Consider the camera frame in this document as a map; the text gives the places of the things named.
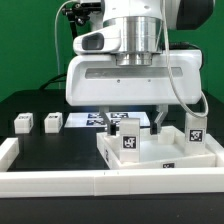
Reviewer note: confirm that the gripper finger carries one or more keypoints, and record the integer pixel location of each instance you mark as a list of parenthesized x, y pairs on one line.
[(156, 124), (110, 126)]

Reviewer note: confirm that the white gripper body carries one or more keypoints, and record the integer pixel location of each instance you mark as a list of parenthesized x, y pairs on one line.
[(96, 80)]

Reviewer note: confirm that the white square table top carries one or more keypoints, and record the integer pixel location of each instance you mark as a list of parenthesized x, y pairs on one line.
[(157, 155)]

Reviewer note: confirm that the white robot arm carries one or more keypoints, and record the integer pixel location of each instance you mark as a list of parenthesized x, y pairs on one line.
[(127, 59)]

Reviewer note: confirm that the white marker sheet with tags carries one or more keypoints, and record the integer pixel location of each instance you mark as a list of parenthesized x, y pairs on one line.
[(94, 119)]

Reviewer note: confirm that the white U-shaped obstacle fence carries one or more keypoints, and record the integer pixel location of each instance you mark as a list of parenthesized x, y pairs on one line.
[(116, 182)]

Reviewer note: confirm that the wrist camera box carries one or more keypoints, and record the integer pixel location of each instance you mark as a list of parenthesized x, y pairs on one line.
[(104, 40)]

